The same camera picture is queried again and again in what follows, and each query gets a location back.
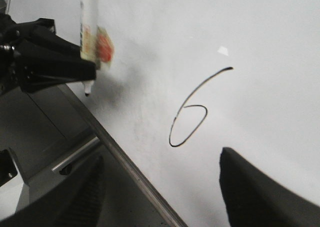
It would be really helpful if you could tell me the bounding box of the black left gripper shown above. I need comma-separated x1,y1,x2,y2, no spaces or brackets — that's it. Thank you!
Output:
0,13,96,95

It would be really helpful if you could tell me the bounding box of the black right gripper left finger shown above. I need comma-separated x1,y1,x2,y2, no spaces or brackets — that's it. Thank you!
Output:
0,156,105,227

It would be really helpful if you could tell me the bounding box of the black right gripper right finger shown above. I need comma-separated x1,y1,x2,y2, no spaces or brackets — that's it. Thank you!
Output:
219,147,320,227

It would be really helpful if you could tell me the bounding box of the metal cabinet handle bar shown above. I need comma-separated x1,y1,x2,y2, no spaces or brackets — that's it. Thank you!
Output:
51,137,100,176

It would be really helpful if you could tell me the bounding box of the white black whiteboard marker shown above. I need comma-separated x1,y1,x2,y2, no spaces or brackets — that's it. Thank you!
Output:
79,0,116,97

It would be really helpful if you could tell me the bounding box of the white whiteboard with metal frame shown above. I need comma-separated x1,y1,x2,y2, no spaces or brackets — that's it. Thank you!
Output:
4,0,320,227

